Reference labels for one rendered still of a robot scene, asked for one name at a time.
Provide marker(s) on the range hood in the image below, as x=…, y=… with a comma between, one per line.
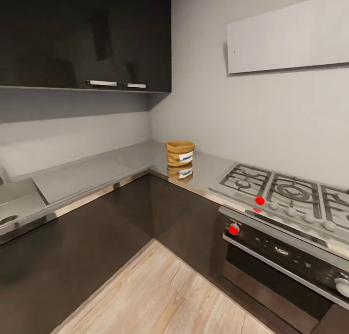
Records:
x=314, y=32

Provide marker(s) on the popcorn bag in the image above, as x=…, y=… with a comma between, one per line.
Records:
x=179, y=153

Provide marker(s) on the oven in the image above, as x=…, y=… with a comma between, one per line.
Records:
x=297, y=286

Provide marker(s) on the drop in sink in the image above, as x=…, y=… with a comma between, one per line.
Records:
x=22, y=198

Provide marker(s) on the burner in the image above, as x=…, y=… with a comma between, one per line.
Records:
x=317, y=205

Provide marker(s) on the cabinet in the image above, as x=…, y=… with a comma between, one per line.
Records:
x=86, y=45

